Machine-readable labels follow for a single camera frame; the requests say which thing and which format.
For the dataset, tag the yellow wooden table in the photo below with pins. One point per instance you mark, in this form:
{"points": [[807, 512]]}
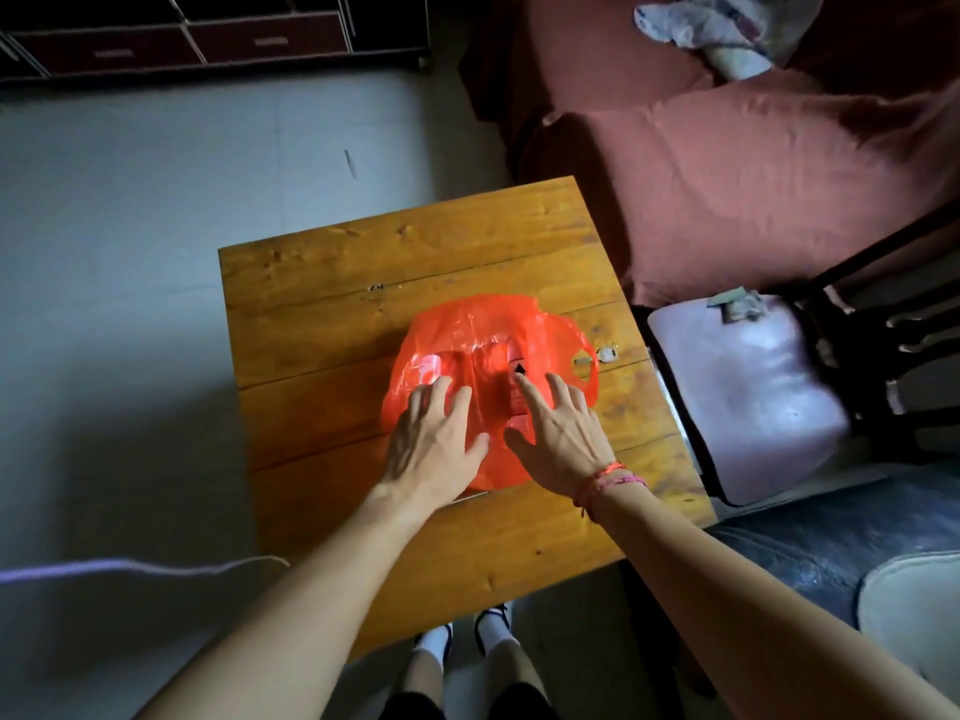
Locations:
{"points": [[337, 292]]}

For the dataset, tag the person's left hand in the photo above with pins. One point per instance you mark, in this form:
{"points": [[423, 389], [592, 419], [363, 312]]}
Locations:
{"points": [[435, 457]]}

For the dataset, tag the person's left leg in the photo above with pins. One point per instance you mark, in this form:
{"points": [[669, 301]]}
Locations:
{"points": [[424, 674]]}

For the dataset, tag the person's left forearm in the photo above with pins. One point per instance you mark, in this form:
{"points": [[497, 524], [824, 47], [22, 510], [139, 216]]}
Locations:
{"points": [[300, 622]]}

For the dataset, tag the person's right leg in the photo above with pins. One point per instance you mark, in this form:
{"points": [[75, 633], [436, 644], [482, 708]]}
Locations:
{"points": [[510, 667]]}

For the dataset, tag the person's right hand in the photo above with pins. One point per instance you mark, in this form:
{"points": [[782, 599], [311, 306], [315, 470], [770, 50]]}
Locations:
{"points": [[570, 449]]}

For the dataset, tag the person's leg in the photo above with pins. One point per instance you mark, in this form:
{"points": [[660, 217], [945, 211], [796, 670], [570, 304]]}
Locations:
{"points": [[424, 674], [510, 667]]}

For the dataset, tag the orange plastic bag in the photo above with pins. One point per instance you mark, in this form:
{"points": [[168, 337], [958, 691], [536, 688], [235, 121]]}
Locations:
{"points": [[480, 322]]}

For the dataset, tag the crumpled paper scrap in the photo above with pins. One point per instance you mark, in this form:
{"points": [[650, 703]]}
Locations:
{"points": [[739, 305]]}

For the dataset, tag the black and white massage chair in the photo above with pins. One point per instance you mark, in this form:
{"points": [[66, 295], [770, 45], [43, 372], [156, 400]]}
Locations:
{"points": [[825, 547]]}

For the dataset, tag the person's right forearm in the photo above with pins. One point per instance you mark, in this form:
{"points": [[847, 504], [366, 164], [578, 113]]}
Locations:
{"points": [[750, 614]]}

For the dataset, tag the white crumpled clothes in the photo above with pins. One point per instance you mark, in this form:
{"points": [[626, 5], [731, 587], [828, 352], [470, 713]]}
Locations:
{"points": [[720, 29]]}

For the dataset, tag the small white wrapper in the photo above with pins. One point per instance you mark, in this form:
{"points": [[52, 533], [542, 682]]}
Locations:
{"points": [[607, 354]]}

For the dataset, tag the black television stand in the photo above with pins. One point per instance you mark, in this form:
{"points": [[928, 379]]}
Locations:
{"points": [[225, 37]]}

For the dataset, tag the dark wooden chair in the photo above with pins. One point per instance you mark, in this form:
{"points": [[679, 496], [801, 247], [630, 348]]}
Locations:
{"points": [[750, 397]]}

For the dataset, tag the sofa with red cover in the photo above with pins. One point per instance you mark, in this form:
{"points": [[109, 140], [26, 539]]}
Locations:
{"points": [[750, 179]]}

